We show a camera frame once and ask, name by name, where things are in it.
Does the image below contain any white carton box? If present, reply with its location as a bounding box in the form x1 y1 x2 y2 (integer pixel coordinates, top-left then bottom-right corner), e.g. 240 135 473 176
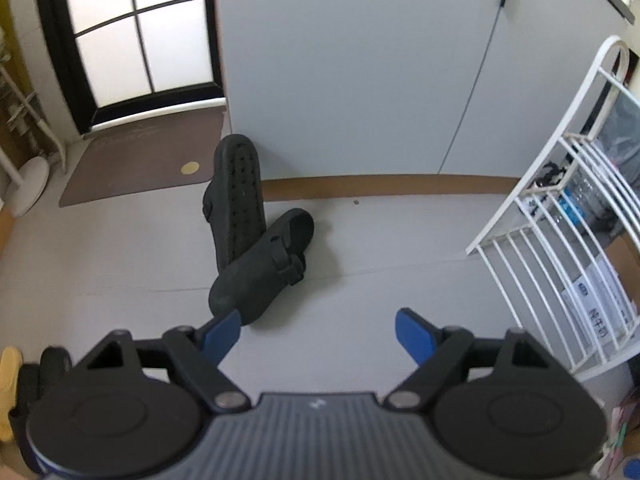
560 255 640 356

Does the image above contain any white fan stand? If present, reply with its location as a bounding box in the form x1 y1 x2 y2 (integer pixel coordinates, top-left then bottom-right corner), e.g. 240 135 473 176
0 150 52 219

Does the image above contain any cardboard box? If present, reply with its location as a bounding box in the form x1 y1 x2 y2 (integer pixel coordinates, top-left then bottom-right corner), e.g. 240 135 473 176
602 232 640 281

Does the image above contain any black buckle clog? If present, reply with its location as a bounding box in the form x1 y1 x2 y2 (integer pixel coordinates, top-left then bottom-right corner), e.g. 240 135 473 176
202 134 267 272
208 208 316 326

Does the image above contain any brown doormat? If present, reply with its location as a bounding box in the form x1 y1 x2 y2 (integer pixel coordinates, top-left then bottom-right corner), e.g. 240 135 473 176
58 106 229 209

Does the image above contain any pale grey cabinet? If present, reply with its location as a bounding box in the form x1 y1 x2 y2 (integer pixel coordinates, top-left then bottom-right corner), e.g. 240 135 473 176
212 0 640 203

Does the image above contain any clear plastic bottle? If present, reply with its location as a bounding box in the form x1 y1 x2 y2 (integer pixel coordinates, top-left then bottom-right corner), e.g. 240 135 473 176
572 167 611 226

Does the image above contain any black framed glass door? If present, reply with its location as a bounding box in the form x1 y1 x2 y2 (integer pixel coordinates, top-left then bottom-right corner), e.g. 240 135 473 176
32 0 227 136

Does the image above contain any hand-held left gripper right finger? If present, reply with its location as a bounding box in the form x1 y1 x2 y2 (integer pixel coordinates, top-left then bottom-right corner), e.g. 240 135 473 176
382 308 566 413

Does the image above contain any white shoe rack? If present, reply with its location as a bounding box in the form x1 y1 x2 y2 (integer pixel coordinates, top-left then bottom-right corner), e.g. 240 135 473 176
465 35 640 382

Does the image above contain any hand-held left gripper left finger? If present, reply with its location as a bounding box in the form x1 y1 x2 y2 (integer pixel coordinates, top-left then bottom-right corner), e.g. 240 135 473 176
70 309 252 415

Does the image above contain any dark plastic bag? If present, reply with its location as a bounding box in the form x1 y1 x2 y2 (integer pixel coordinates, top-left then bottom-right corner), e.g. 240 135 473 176
597 92 640 191

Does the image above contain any dark glass bottle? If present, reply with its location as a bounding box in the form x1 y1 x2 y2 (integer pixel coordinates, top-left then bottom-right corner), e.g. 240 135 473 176
520 187 548 217

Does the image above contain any clear bottle blue label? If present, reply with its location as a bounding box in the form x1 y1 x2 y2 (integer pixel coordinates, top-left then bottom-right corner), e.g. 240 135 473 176
555 190 588 231

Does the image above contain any yellow slipper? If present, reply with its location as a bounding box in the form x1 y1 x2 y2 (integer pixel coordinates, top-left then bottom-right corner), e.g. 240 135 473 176
0 347 25 442

